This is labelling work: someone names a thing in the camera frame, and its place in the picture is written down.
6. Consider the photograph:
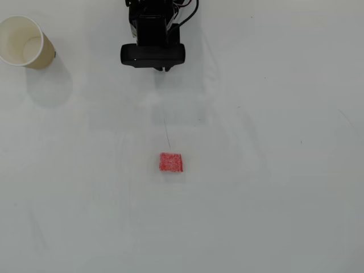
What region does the red foam cube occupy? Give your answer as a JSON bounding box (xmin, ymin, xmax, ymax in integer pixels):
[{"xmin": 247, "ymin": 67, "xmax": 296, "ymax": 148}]
[{"xmin": 158, "ymin": 152, "xmax": 184, "ymax": 173}]

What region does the black cable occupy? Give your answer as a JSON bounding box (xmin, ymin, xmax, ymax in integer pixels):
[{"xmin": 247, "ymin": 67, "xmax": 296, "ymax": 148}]
[{"xmin": 167, "ymin": 0, "xmax": 200, "ymax": 39}]

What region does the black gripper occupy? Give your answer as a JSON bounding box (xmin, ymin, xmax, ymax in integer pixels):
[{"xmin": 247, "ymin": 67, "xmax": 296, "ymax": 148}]
[{"xmin": 135, "ymin": 14, "xmax": 172, "ymax": 72}]

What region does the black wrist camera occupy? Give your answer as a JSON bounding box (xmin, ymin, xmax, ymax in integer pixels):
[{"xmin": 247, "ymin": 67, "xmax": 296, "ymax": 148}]
[{"xmin": 120, "ymin": 43, "xmax": 187, "ymax": 69}]

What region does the white paper cup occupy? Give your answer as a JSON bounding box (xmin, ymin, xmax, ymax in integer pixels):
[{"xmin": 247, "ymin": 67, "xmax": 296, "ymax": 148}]
[{"xmin": 0, "ymin": 14, "xmax": 56, "ymax": 71}]

